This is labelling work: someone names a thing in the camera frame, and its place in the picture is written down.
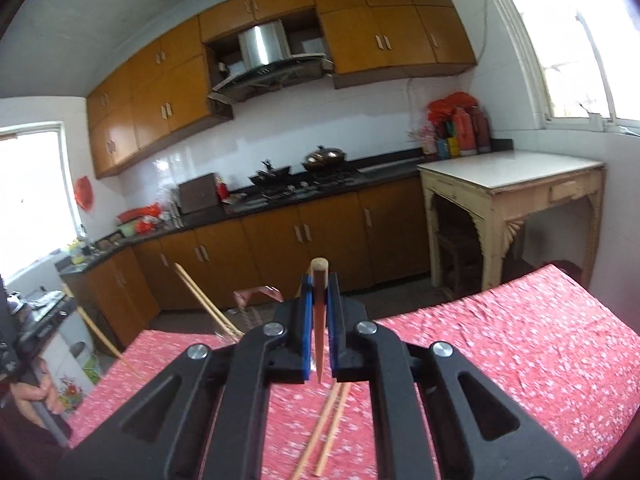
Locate set of wooden chopsticks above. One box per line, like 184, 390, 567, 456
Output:
174, 262, 353, 480

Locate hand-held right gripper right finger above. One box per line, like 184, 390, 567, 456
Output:
326, 272, 583, 480

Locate dark wooden cutting board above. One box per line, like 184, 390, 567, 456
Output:
177, 172, 218, 215

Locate red floral tablecloth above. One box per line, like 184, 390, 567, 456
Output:
67, 262, 640, 480

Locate dark red thermos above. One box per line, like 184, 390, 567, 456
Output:
472, 106, 493, 155

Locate small kitchen window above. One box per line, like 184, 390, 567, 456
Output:
0, 121, 83, 291

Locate person's left forearm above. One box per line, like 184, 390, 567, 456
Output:
0, 410, 63, 480

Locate large sliding window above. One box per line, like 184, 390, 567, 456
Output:
482, 0, 640, 136

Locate tapered wooden chopstick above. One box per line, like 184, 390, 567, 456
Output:
309, 257, 331, 386
61, 282, 141, 376

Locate bright red thermos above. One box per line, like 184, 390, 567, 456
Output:
452, 106, 476, 156

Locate steel range hood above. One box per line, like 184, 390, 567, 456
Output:
207, 19, 335, 103

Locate dark wooden stool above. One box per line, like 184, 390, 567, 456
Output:
437, 225, 483, 291

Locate wooden wall cabinets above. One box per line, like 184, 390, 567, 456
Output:
86, 0, 477, 180

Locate black kitchen countertop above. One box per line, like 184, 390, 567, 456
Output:
59, 139, 515, 276

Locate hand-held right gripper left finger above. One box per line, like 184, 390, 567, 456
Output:
60, 272, 315, 480

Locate wooden base cabinets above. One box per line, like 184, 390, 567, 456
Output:
62, 175, 433, 346

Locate black gas stove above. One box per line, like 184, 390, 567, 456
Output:
260, 172, 358, 201

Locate cream wooden side table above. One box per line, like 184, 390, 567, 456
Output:
416, 150, 607, 301

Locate dark lidded wok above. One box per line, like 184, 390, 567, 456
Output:
301, 145, 347, 173

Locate hanging red plastic bag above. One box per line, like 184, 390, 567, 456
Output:
75, 175, 96, 209

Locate black open wok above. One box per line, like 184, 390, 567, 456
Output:
248, 159, 292, 188

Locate metal wire chopstick holder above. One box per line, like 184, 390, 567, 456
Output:
215, 284, 283, 346

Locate person's left hand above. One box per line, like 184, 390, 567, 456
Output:
12, 359, 67, 429

